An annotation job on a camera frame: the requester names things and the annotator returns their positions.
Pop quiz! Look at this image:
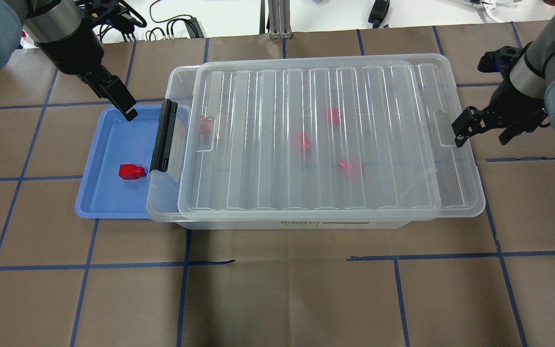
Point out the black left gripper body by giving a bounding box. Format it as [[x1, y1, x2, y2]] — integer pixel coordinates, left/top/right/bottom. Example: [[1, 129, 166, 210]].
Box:
[[37, 19, 114, 90]]

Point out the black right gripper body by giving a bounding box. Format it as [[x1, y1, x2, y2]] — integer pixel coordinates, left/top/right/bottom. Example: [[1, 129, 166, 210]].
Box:
[[487, 82, 548, 130]]

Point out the red block with stud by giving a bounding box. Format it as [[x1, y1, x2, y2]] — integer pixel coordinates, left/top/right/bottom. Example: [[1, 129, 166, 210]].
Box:
[[118, 164, 147, 180]]

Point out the clear ribbed box lid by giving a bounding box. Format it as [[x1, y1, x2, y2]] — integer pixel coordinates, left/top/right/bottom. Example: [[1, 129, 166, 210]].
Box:
[[178, 53, 486, 223]]

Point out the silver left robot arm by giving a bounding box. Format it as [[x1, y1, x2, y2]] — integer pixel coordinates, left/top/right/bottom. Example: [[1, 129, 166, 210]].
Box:
[[0, 0, 147, 121]]

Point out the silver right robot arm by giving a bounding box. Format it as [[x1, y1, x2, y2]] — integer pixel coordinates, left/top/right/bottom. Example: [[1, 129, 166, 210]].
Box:
[[451, 15, 555, 147]]

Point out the clear plastic storage box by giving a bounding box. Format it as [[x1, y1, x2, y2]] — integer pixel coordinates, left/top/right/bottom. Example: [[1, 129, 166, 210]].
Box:
[[147, 64, 442, 230]]

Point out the red block box front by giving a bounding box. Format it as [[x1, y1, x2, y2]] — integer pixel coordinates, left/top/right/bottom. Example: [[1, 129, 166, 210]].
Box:
[[338, 160, 364, 179]]

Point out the red block box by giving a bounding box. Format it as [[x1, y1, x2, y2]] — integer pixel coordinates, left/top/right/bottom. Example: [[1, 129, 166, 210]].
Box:
[[292, 133, 313, 152], [338, 160, 364, 179]]

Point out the red block in box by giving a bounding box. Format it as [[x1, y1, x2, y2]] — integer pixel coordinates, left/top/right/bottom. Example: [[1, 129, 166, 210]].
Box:
[[327, 107, 341, 127]]

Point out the red block box centre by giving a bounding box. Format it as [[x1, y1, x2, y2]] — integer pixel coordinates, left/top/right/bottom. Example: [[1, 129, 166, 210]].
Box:
[[292, 133, 313, 152]]

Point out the blue plastic tray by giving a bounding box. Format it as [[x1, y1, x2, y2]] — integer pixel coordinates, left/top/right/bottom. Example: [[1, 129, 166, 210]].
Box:
[[75, 105, 182, 219]]

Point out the red block near latch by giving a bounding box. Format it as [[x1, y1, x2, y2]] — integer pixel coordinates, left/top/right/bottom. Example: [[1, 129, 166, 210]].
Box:
[[199, 115, 214, 138]]

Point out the black power adapter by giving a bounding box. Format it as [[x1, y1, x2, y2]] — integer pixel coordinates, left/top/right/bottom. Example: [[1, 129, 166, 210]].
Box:
[[368, 0, 390, 28]]

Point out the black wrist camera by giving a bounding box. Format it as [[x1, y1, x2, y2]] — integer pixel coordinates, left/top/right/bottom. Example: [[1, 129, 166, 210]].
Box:
[[476, 45, 529, 73]]

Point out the black box latch handle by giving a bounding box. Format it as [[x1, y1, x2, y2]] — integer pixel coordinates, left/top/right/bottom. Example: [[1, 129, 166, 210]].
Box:
[[150, 98, 178, 172]]

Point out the aluminium frame post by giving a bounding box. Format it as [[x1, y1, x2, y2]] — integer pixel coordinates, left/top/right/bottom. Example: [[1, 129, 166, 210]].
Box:
[[259, 0, 292, 40]]

